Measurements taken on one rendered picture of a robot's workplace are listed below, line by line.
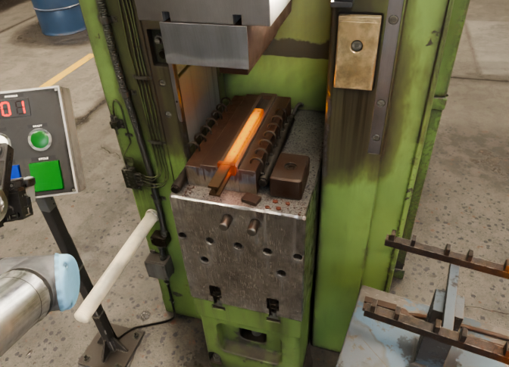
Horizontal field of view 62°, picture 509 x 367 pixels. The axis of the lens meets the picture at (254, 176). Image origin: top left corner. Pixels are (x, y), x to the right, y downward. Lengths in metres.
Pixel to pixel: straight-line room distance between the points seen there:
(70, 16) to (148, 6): 4.77
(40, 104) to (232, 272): 0.70
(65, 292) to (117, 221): 1.84
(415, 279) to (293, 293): 1.00
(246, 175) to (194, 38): 0.37
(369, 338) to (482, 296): 1.13
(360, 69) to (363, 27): 0.10
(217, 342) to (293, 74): 1.01
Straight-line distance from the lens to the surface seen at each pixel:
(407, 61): 1.06
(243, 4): 0.91
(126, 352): 2.00
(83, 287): 1.69
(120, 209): 2.64
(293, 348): 1.58
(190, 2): 0.95
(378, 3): 1.01
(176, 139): 1.32
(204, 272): 1.36
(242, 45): 0.94
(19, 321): 0.66
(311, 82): 1.47
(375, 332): 1.20
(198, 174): 1.17
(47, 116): 1.21
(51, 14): 5.75
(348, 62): 1.03
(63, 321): 2.21
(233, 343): 1.75
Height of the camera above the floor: 1.65
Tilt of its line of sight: 38 degrees down
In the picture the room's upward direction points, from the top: 3 degrees counter-clockwise
